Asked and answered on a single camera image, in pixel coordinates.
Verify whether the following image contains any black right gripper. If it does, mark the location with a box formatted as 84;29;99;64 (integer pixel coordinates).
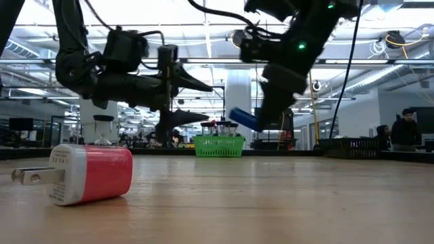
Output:
258;62;309;132

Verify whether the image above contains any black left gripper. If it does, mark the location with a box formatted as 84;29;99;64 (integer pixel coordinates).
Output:
90;43;214;146

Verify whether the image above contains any blue digital timer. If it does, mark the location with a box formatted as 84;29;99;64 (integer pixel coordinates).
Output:
229;107;262;133

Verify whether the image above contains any white building column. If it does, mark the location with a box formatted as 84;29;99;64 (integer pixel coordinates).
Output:
224;69;254;150

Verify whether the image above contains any green plastic basket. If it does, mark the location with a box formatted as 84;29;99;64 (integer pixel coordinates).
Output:
193;135;246;159

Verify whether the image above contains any black plastic basket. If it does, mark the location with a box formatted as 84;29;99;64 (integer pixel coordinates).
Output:
317;138;381;160

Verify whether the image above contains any person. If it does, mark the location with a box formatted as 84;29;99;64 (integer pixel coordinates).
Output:
375;124;391;152
390;108;423;153

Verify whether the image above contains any black ceiling cable reel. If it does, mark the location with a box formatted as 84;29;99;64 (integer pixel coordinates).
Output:
385;29;407;51
231;29;245;49

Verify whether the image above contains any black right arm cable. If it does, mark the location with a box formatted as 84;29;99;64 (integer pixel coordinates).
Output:
329;0;364;140

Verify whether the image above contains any pink usb wall charger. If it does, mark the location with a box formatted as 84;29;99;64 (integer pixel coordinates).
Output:
11;143;134;207

